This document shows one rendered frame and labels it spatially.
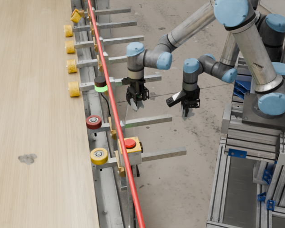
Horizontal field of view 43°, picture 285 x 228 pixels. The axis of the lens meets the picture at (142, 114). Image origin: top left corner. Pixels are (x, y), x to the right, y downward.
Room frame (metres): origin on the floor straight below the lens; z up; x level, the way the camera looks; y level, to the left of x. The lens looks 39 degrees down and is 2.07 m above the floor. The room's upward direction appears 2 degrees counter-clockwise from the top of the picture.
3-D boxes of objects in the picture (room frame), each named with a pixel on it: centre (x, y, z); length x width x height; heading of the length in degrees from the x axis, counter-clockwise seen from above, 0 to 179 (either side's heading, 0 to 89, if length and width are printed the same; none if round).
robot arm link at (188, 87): (1.51, -0.24, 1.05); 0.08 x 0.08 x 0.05
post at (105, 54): (1.64, 0.19, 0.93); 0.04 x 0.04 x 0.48; 11
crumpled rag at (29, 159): (1.16, 0.53, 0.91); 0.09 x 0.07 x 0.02; 68
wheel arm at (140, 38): (2.18, 0.23, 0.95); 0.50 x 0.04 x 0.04; 101
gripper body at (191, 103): (1.51, -0.25, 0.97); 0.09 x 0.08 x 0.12; 101
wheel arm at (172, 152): (1.21, 0.01, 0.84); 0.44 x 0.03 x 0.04; 101
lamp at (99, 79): (1.39, 0.19, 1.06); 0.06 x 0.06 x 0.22; 11
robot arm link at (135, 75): (1.37, 0.02, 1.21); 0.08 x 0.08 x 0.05
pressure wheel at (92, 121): (1.42, 0.25, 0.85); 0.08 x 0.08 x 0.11
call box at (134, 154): (0.90, 0.05, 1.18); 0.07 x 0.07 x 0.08; 11
